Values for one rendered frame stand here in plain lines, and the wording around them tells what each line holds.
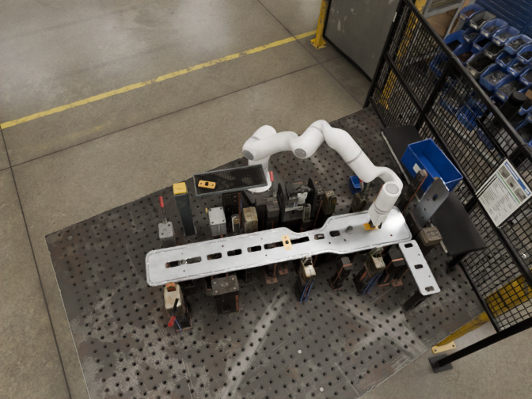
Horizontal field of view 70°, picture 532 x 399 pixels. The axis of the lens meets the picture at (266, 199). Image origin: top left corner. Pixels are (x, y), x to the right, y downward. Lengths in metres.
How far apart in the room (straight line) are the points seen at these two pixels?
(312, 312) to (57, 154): 2.77
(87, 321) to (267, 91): 2.93
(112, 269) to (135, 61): 2.94
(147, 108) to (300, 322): 2.79
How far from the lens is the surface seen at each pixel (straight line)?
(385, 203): 1.85
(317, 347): 2.12
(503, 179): 2.11
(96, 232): 2.49
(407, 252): 2.10
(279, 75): 4.45
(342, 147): 1.72
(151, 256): 1.97
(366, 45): 4.30
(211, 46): 4.87
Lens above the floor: 2.73
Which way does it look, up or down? 56 degrees down
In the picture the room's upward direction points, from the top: 5 degrees clockwise
